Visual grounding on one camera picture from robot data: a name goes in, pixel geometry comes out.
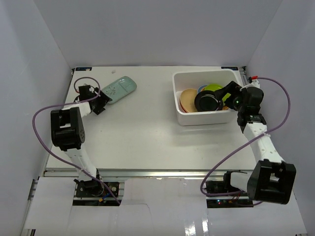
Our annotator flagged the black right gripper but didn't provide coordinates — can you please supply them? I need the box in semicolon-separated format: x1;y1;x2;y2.
214;81;246;113

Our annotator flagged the lime green round plate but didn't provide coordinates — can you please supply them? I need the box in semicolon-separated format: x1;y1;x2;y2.
201;84;231;103

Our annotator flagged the pale green rectangular dish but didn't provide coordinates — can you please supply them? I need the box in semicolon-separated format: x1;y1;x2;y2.
101;76;137;105

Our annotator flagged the black round plate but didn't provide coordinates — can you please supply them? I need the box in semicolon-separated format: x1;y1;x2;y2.
194;90;223;112

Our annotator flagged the blue round plate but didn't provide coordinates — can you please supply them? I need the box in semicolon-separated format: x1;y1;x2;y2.
197;85;207;93

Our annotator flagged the tan round plate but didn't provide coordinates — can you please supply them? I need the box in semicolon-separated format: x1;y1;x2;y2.
180;88;197;113

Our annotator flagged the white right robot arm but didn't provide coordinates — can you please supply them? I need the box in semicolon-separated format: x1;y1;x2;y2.
215;81;296;205

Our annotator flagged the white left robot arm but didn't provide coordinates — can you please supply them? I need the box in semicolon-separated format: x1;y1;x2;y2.
50;85;112;196

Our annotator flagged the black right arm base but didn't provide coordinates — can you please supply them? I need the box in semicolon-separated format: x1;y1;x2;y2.
203;179;253;209

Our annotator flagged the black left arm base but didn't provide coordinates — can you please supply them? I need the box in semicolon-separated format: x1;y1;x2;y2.
72;179;121;207

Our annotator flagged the white plastic bin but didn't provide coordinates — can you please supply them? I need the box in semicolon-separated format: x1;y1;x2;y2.
172;67;242;126

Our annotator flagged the blue right label sticker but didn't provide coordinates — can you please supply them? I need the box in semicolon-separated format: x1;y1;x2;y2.
221;66;239;71

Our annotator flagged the blue label sticker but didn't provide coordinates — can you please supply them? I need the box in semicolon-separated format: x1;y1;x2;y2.
221;66;239;71
75;67;92;71

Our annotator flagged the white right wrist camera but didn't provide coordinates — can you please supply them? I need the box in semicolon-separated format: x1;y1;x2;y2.
240;76;260;90

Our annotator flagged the aluminium table frame rail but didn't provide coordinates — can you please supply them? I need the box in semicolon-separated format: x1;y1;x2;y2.
43;169;254;179

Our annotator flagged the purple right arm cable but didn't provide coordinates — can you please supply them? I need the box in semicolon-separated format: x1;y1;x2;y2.
200;77;291;206

